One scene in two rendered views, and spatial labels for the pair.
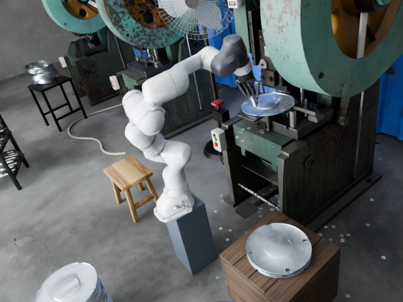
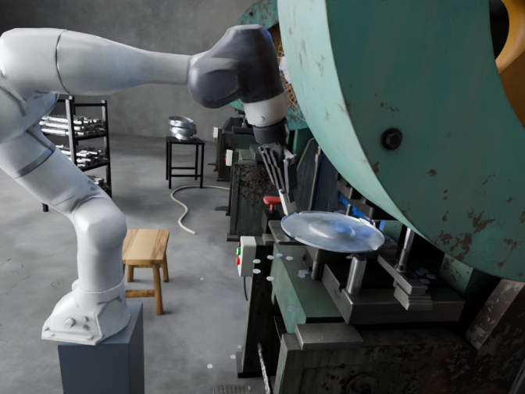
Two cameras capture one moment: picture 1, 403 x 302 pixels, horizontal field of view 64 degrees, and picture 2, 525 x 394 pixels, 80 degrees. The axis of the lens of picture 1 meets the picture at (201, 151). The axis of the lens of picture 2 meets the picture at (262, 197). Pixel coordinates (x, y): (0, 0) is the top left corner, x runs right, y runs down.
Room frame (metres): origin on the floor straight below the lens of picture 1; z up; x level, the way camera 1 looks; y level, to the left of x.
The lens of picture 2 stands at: (0.77, -0.48, 1.13)
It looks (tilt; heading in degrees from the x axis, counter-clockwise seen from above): 18 degrees down; 19
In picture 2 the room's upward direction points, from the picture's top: 6 degrees clockwise
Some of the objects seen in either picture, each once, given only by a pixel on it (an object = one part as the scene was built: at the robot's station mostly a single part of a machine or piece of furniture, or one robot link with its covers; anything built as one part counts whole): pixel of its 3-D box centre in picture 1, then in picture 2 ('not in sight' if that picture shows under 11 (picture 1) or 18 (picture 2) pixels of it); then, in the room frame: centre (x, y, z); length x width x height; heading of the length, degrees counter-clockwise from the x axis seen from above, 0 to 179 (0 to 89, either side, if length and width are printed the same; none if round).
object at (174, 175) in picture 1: (177, 163); (101, 245); (1.32, 0.13, 0.71); 0.18 x 0.11 x 0.25; 58
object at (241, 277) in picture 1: (280, 274); not in sight; (0.99, -0.25, 0.18); 0.40 x 0.38 x 0.35; 122
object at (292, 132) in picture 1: (283, 112); (364, 263); (1.68, -0.52, 0.68); 0.45 x 0.30 x 0.06; 30
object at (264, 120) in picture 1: (262, 118); (312, 250); (1.60, -0.37, 0.72); 0.25 x 0.14 x 0.14; 120
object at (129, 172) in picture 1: (133, 188); (143, 270); (1.96, 0.56, 0.16); 0.34 x 0.24 x 0.34; 31
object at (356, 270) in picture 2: (292, 118); (355, 273); (1.47, -0.50, 0.75); 0.03 x 0.03 x 0.10; 30
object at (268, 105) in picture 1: (267, 103); (331, 228); (1.62, -0.41, 0.79); 0.29 x 0.29 x 0.01
